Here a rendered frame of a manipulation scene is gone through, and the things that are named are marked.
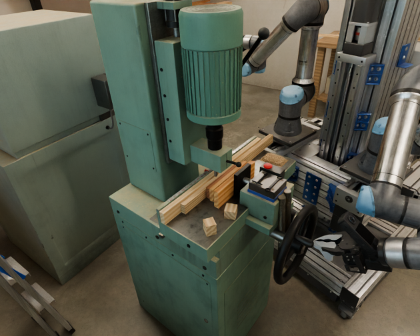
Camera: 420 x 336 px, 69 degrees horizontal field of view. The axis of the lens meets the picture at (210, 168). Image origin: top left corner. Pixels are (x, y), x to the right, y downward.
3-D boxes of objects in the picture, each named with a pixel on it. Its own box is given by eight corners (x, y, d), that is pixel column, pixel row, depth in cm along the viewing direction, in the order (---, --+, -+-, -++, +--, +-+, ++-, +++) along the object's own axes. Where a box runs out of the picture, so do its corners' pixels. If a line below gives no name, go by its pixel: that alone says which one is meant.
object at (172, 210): (165, 225, 101) (163, 213, 98) (161, 223, 102) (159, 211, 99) (260, 148, 139) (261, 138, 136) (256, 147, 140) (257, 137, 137)
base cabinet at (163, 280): (220, 375, 144) (216, 282, 104) (138, 305, 175) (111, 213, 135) (268, 304, 173) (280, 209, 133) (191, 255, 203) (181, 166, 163)
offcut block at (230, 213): (226, 210, 106) (226, 203, 104) (237, 211, 105) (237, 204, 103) (224, 219, 102) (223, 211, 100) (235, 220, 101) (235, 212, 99)
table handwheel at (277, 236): (325, 223, 118) (291, 293, 111) (277, 202, 128) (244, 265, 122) (319, 194, 94) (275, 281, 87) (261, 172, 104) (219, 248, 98)
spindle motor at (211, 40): (219, 133, 90) (217, 15, 72) (175, 118, 99) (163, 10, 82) (251, 111, 101) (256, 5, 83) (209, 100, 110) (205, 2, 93)
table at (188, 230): (232, 280, 90) (232, 267, 86) (159, 234, 106) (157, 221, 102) (316, 179, 128) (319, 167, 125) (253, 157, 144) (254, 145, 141)
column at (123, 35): (164, 204, 125) (132, 4, 84) (129, 184, 136) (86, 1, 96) (199, 177, 139) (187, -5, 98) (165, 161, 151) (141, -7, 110)
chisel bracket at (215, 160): (221, 177, 107) (220, 157, 102) (191, 164, 114) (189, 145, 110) (233, 167, 112) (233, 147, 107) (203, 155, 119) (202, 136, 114)
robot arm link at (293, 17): (315, 13, 129) (245, 83, 166) (325, 9, 136) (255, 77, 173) (299, -9, 128) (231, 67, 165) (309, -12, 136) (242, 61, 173)
